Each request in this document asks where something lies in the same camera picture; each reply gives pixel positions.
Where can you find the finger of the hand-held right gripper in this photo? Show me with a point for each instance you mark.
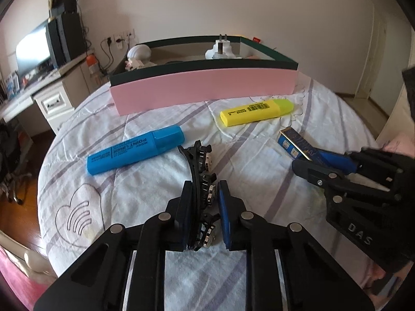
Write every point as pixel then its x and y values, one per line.
pixel 340 162
pixel 311 170

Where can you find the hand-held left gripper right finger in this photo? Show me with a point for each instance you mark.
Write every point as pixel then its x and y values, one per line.
pixel 225 217

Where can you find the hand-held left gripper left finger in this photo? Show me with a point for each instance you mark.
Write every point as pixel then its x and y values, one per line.
pixel 184 213

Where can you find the blue card box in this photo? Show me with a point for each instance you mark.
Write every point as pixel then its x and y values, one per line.
pixel 291 142

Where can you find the black hair clip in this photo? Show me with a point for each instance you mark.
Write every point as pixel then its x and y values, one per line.
pixel 194 175

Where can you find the pink storage box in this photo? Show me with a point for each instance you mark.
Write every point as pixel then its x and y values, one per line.
pixel 201 84

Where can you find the white striped bedspread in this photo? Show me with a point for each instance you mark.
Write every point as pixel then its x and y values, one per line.
pixel 146 194

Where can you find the pink plastic bag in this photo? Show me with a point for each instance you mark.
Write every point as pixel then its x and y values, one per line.
pixel 397 144

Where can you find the yellow highlighter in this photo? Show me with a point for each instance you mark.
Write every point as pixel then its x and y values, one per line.
pixel 249 113

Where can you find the blue highlighter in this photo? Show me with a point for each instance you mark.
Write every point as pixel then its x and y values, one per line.
pixel 129 150

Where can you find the white door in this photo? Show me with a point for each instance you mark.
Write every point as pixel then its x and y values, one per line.
pixel 373 55

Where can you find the red printed box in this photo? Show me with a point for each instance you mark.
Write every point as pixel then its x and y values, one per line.
pixel 256 39

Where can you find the white plug-in device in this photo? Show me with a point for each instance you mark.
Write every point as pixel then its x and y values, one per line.
pixel 220 51

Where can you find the white drawer cabinet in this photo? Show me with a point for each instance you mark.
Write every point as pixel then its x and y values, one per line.
pixel 61 103

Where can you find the white shell figure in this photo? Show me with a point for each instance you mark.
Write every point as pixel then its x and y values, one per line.
pixel 139 53

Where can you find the orange lid bottle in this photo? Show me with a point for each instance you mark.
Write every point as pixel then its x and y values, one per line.
pixel 91 61

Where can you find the pink cloth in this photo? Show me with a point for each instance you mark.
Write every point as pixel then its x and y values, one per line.
pixel 19 281

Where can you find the dark bag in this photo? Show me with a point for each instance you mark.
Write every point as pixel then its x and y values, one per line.
pixel 13 158

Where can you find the white desk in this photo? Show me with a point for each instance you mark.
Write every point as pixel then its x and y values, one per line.
pixel 19 98

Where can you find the blue white box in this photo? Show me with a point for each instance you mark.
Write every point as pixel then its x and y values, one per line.
pixel 11 82

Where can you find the computer monitor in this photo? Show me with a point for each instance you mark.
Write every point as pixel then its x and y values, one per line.
pixel 32 51

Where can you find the black box on tower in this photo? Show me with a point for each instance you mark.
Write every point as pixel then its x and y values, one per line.
pixel 64 5

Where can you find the wall socket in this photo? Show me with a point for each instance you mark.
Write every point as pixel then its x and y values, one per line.
pixel 124 35

